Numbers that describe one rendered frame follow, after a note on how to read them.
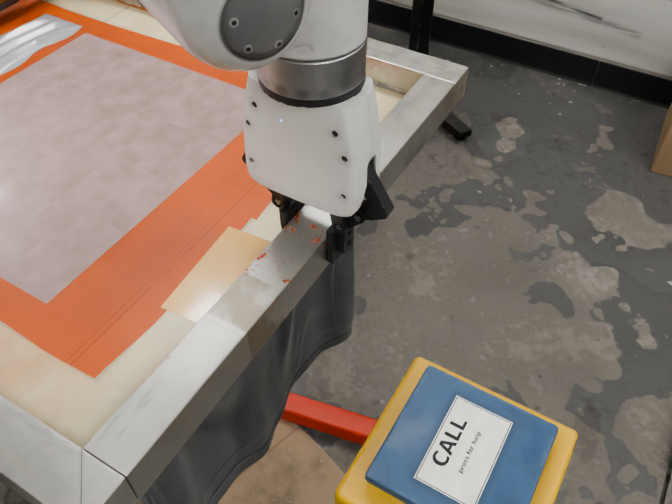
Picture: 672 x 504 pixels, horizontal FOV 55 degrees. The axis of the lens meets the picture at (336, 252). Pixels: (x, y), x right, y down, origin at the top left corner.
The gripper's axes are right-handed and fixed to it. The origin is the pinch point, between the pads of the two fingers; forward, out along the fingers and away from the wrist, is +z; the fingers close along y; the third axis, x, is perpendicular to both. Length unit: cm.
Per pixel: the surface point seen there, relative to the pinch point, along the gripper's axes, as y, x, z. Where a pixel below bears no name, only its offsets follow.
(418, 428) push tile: 15.8, -12.1, 1.0
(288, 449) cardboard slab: -21, 18, 96
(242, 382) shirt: -7.6, -4.9, 24.9
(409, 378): 13.1, -7.9, 2.7
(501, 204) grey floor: -9, 120, 98
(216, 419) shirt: -8.5, -9.2, 27.6
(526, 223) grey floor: 1, 116, 98
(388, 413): 13.1, -11.3, 2.7
